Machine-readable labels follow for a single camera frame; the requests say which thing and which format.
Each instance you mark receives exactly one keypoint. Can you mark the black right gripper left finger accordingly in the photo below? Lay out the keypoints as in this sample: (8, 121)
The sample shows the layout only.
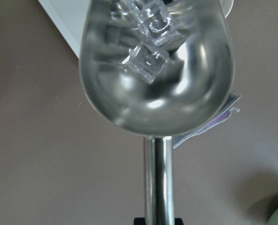
(139, 221)

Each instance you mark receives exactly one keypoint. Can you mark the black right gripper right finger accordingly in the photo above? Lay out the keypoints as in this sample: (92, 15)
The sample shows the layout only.
(178, 221)

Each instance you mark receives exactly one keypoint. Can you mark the stainless steel ice scoop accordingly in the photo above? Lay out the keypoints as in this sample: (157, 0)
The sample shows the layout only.
(189, 90)

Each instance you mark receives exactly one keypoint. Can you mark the clear ice cubes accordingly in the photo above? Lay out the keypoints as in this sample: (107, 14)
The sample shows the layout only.
(142, 28)

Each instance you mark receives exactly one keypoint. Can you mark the grey folded cloth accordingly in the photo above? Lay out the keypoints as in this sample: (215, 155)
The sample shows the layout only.
(222, 116)

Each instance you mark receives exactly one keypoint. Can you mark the cream rabbit serving tray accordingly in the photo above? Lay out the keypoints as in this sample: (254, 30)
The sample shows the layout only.
(69, 18)

